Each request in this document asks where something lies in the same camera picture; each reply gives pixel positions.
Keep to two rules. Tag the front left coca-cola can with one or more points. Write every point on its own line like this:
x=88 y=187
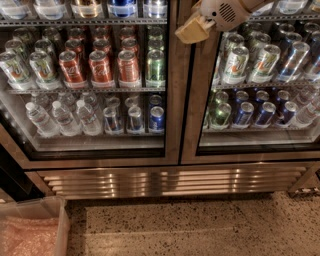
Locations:
x=74 y=76

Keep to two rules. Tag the pink bubble wrap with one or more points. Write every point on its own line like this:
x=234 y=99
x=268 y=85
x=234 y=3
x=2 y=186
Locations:
x=28 y=237

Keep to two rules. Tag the front middle coca-cola can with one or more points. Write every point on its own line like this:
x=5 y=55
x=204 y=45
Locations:
x=101 y=73

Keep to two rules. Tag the steel fridge vent grille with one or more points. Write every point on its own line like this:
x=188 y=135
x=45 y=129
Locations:
x=109 y=183

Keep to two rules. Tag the right fridge water bottle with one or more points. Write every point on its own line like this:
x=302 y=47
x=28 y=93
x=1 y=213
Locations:
x=307 y=114

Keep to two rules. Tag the green soda can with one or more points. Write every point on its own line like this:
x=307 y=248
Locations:
x=155 y=68

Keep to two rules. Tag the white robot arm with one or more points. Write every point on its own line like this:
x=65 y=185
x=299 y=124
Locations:
x=256 y=4

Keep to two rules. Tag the right fridge left 7up can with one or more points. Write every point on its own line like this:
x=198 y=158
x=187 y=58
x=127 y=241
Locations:
x=234 y=71

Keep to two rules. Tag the right fridge green can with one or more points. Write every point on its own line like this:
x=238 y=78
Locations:
x=220 y=116

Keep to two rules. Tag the coca-cola can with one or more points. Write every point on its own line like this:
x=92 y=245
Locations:
x=74 y=76
x=129 y=72
x=101 y=73

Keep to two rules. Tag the clear plastic bin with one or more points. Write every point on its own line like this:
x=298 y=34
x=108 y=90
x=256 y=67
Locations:
x=48 y=207

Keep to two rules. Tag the left red bull can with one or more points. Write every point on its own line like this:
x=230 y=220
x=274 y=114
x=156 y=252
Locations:
x=112 y=123

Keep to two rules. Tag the right fridge left blue can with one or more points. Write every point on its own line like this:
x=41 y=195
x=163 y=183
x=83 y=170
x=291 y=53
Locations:
x=243 y=116

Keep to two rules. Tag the blue pepsi can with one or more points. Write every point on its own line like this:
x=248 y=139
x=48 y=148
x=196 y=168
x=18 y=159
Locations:
x=156 y=119

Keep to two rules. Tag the fridge blue can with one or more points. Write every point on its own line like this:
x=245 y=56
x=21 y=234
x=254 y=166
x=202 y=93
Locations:
x=285 y=114
x=243 y=116
x=265 y=113

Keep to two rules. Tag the glass fridge door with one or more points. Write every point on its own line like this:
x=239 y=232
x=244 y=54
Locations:
x=280 y=23
x=82 y=26

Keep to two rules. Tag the silver blue tall can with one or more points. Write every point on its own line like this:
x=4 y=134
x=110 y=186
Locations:
x=292 y=62

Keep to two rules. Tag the middle water bottle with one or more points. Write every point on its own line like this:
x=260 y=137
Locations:
x=65 y=119

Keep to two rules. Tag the fridge 7up can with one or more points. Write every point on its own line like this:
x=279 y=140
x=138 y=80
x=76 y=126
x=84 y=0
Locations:
x=234 y=71
x=263 y=66

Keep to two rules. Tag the front left 7up can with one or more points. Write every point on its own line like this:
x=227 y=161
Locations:
x=17 y=72

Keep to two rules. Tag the front right coca-cola can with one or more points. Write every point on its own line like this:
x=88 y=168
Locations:
x=129 y=72

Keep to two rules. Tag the left water bottle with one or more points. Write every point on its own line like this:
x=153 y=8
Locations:
x=46 y=126

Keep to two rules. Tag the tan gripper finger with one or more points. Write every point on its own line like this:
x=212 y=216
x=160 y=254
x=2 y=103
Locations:
x=196 y=6
x=196 y=29

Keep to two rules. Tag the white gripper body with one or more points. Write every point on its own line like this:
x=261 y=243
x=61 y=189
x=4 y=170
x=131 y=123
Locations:
x=224 y=14

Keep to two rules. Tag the middle red bull can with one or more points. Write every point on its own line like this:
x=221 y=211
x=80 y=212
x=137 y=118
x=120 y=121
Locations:
x=135 y=120

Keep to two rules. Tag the red bull can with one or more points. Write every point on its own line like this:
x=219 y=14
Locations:
x=135 y=120
x=112 y=123

